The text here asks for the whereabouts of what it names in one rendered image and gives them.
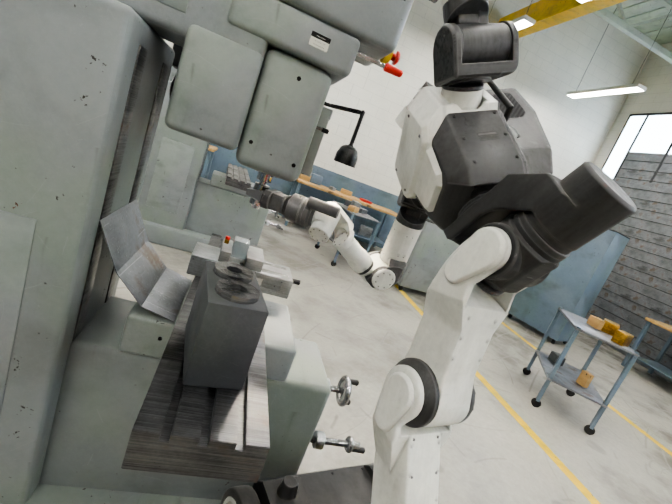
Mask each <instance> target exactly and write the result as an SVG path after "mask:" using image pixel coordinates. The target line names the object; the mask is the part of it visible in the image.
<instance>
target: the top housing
mask: <svg viewBox="0 0 672 504"><path fill-rule="evenodd" d="M280 1H282V2H284V3H286V4H288V5H290V6H292V7H294V8H296V9H298V10H300V11H302V12H304V13H306V14H308V15H310V16H312V17H314V18H316V19H318V20H320V21H322V22H324V23H326V24H328V25H330V26H332V27H334V28H336V29H338V30H340V31H342V32H344V33H346V34H348V35H350V36H353V37H355V38H357V39H358V40H359V42H360V47H359V50H358V51H360V52H362V53H364V54H366V55H368V56H370V57H372V58H374V59H376V60H380V59H382V58H383V57H385V56H387V55H389V54H390V53H392V52H393V51H394V50H395V49H396V47H397V44H398V42H399V39H400V36H401V34H402V31H403V28H404V26H405V23H406V20H407V18H408V15H409V12H410V10H411V7H412V4H413V1H414V0H280ZM355 62H357V63H359V64H362V65H364V66H369V65H371V64H373V63H371V62H369V61H367V60H365V59H363V58H361V57H359V56H356V58H355Z"/></svg>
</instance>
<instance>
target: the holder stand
mask: <svg viewBox="0 0 672 504"><path fill-rule="evenodd" d="M268 314H269V312H268V309H267V306H266V303H265V300H264V298H263V295H262V292H261V289H260V286H259V283H258V280H257V278H256V275H255V272H254V271H252V270H249V269H248V268H246V267H244V266H242V265H239V264H236V263H232V262H226V261H223V262H217V263H216V262H212V261H205V264H204V268H203V271H202V274H201V278H200V281H199V284H198V287H197V291H196V294H195V297H194V301H193V304H192V307H191V311H190V314H189V317H188V321H187V324H186V327H185V345H184V363H183V381H182V383H183V385H188V386H199V387H211V388H223V389H234V390H241V389H242V388H243V385H244V382H245V379H246V376H247V373H248V371H249V368H250V365H251V362H252V359H253V357H254V354H255V351H256V348H257V345H258V342H259V340H260V337H261V334H262V331H263V328H264V325H265V323H266V320H267V317H268Z"/></svg>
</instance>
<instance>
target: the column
mask: <svg viewBox="0 0 672 504"><path fill-rule="evenodd" d="M174 56H175V53H174V50H173V49H172V48H171V47H170V46H169V45H168V44H167V43H166V42H165V41H164V40H163V39H162V38H161V37H160V36H159V35H158V34H157V33H156V32H155V31H154V30H153V29H152V28H151V27H150V26H149V25H148V24H147V23H146V22H145V21H144V20H143V19H142V18H141V17H140V16H139V15H138V14H137V13H136V12H135V11H134V10H133V9H132V8H131V7H130V6H128V5H126V4H124V3H121V2H119V1H117V0H0V503H5V504H23V503H25V502H27V501H28V500H29V499H30V497H31V495H32V494H33V492H34V490H35V489H36V487H37V485H38V484H39V481H40V477H41V472H42V468H43V463H44V459H45V455H46V450H47V446H48V441H49V437H50V432H51V428H52V424H53V419H54V415H55V410H56V406H57V402H58V397H59V393H60V388H61V384H62V379H63V375H64V371H65V366H66V362H67V357H68V353H69V349H70V345H71V342H72V341H74V340H75V338H76V337H77V336H78V335H79V334H80V332H81V331H82V330H83V327H84V326H85V325H86V324H87V323H88V321H89V320H90V319H91V318H92V317H93V316H94V315H95V313H96V312H97V311H98V310H99V309H100V308H101V307H102V305H103V304H104V303H106V302H107V301H108V300H109V299H110V298H111V297H115V294H116V290H117V286H118V282H119V276H118V275H117V274H116V271H115V268H114V265H113V262H112V259H111V256H110V253H109V250H108V246H107V243H106V240H105V237H104V234H103V231H102V228H101V225H100V221H99V220H101V219H102V218H105V217H106V216H108V215H110V214H111V213H113V212H114V211H116V210H118V209H120V208H121V207H123V206H125V205H126V204H128V203H130V202H132V201H134V200H136V199H137V202H138V201H139V197H140V193H141V189H142V185H143V181H144V177H145V173H146V169H147V165H148V161H149V157H150V153H151V149H152V145H153V141H154V137H155V133H156V129H157V125H158V121H159V117H160V113H161V109H162V105H163V101H164V97H165V93H166V89H167V85H168V81H169V76H170V72H171V68H172V64H173V60H174Z"/></svg>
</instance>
